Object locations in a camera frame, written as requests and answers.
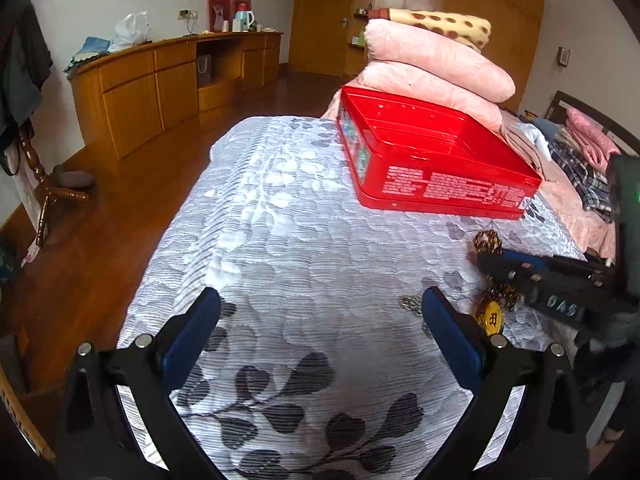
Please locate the folded pink clothes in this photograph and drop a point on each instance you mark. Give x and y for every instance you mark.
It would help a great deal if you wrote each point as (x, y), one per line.
(595, 135)

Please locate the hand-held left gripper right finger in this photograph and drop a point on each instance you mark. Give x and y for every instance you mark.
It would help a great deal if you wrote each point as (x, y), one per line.
(452, 342)

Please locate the red tin box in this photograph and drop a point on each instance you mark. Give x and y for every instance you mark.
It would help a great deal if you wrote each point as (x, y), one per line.
(435, 155)

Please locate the hanging dark clothes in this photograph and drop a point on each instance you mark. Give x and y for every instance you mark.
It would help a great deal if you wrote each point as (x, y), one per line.
(20, 75)

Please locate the wooden wardrobe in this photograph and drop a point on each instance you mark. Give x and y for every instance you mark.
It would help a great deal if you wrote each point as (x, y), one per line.
(510, 5)

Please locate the red picture frames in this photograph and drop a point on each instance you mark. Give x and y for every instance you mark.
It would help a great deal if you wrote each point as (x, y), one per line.
(218, 10)

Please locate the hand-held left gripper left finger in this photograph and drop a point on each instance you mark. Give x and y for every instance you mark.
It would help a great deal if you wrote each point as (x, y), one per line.
(192, 342)

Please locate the wall socket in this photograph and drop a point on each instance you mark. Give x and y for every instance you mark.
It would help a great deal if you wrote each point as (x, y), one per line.
(187, 13)

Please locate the wooden headboard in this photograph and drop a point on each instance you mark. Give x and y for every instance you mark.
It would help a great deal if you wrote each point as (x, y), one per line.
(605, 112)

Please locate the yellow brown spotted blanket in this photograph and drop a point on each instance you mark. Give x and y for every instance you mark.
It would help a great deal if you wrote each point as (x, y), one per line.
(445, 22)

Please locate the wooden door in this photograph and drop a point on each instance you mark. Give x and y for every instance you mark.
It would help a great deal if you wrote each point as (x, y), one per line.
(320, 20)

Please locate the yellow round pendant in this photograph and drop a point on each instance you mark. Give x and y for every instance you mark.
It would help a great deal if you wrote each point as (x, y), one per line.
(491, 320)

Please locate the pink blanket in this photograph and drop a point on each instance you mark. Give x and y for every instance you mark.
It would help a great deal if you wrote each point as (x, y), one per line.
(575, 210)

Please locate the white plastic bag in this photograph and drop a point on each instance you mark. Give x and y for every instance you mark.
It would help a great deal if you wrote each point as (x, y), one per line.
(131, 32)

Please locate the plaid clothes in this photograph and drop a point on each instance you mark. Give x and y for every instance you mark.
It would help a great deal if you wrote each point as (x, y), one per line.
(585, 180)

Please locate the wooden sideboard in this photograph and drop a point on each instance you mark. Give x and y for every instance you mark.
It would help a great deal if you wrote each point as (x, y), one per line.
(135, 95)

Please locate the blue cloth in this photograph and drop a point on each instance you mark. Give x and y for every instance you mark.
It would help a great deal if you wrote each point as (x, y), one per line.
(90, 50)

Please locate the red gift box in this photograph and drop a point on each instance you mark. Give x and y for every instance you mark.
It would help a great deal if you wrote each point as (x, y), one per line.
(246, 1)

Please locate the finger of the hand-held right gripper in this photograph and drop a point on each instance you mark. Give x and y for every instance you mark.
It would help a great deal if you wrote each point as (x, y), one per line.
(525, 259)
(500, 270)

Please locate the wall switch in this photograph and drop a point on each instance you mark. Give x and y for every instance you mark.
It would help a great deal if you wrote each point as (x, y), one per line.
(564, 56)

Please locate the teal white kettle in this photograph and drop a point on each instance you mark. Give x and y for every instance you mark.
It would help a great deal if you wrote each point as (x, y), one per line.
(243, 19)

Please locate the wooden chair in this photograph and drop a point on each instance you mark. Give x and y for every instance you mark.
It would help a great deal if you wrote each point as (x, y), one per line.
(25, 420)

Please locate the brown slipper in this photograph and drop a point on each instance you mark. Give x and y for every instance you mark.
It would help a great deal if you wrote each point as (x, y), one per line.
(75, 177)

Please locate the grey paper bag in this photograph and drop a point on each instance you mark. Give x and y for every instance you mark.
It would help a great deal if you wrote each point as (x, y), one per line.
(204, 70)

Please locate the dark cloth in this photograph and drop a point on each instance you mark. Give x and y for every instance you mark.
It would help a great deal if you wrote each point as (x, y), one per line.
(605, 395)

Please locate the white leaf print bedspread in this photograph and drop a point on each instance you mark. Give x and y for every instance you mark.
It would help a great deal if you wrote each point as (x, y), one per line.
(300, 260)

